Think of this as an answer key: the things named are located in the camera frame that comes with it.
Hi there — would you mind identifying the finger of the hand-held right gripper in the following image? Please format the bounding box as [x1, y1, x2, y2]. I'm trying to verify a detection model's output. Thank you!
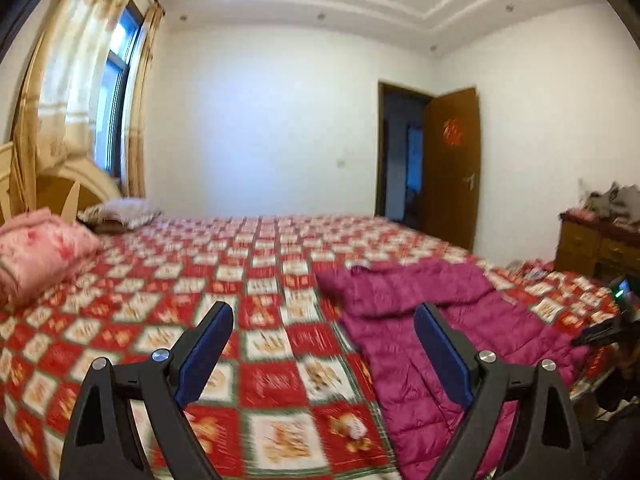
[571, 317, 640, 348]

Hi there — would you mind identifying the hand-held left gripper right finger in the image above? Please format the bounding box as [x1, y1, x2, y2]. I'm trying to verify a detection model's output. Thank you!
[414, 302, 586, 480]

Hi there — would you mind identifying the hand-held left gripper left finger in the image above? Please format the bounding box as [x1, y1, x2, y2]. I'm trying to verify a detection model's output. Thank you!
[59, 301, 235, 480]

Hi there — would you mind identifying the magenta puffer jacket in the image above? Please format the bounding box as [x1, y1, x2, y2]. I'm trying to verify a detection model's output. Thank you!
[315, 257, 593, 480]

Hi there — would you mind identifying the pile of grey clothes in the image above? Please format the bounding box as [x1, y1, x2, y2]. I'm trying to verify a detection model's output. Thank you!
[582, 182, 640, 226]

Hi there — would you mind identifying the wooden desk with drawers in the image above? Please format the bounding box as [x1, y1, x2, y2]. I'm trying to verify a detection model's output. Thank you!
[554, 210, 640, 283]

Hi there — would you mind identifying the red checked printed bedspread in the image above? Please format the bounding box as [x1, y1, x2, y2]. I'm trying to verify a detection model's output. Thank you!
[0, 214, 623, 480]

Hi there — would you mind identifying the striped pillow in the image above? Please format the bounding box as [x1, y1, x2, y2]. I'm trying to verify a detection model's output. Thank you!
[77, 197, 163, 233]

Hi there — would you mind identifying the brown wooden door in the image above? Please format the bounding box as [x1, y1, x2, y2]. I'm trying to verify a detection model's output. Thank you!
[420, 87, 482, 252]

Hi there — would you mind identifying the pink floral folded quilt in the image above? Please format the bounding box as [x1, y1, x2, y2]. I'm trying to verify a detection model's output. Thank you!
[0, 210, 106, 308]

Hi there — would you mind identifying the wooden bed headboard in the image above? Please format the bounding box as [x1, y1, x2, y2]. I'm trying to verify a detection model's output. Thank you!
[0, 142, 123, 226]

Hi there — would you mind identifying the red paper door decoration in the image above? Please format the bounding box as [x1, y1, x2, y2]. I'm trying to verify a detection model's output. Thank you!
[441, 117, 463, 147]

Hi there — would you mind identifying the narrow beige floral curtain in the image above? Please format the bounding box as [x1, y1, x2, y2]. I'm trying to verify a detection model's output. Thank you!
[122, 2, 166, 198]

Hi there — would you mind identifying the window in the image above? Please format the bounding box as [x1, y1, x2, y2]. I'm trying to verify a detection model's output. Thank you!
[92, 0, 146, 181]

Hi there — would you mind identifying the wide beige floral curtain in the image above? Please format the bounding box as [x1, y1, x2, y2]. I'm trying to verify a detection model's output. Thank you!
[10, 0, 143, 216]

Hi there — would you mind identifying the brown door frame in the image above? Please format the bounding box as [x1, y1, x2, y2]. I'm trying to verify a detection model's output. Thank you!
[376, 80, 433, 223]

